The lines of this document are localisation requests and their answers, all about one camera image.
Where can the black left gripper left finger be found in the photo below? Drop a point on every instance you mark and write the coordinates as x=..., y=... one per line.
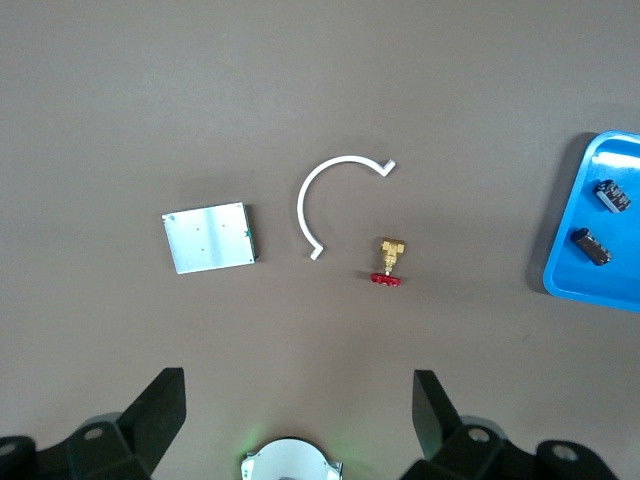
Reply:
x=150, y=430

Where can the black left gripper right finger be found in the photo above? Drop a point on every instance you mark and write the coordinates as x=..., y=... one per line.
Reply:
x=440, y=430

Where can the dark cylindrical capacitor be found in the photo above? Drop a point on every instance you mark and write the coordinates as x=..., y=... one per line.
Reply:
x=591, y=246

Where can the small black terminal block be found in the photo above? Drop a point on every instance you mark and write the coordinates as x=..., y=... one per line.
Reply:
x=613, y=196

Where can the silver metal plate module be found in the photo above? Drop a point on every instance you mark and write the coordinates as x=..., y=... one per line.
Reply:
x=210, y=237

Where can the blue plastic tray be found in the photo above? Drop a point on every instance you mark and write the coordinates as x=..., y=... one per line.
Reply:
x=565, y=270

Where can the white curved pipe clamp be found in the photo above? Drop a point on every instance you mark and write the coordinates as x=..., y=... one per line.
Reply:
x=303, y=200

